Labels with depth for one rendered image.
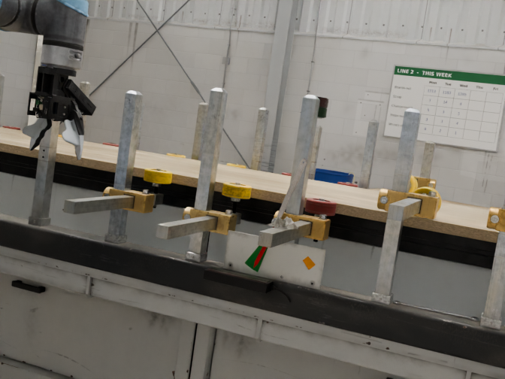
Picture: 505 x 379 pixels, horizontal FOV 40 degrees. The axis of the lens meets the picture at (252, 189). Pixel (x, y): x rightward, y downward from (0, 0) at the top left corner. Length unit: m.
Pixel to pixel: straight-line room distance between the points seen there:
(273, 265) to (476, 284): 0.53
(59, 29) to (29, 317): 1.17
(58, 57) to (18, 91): 10.39
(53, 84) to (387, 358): 1.01
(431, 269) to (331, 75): 7.67
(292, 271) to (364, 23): 7.85
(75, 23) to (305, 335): 0.93
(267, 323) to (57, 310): 0.85
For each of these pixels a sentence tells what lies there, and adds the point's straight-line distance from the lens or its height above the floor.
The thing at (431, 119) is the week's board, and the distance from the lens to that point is 8.96.
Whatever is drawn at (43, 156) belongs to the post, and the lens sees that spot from 2.05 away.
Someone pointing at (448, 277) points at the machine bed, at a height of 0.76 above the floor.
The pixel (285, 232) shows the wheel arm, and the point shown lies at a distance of 1.50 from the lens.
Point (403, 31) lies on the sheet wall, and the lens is 9.25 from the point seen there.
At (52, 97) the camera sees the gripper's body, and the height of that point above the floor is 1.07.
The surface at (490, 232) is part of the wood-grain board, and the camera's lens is 1.81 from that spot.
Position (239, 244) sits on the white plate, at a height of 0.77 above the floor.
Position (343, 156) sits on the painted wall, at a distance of 9.27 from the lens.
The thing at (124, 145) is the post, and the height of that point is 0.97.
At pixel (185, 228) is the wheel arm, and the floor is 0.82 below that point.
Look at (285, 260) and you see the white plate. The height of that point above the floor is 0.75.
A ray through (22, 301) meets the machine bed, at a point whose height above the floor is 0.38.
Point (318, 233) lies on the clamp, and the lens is 1.69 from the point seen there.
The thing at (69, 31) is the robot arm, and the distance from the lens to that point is 1.60.
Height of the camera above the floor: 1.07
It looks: 5 degrees down
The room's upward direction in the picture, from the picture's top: 8 degrees clockwise
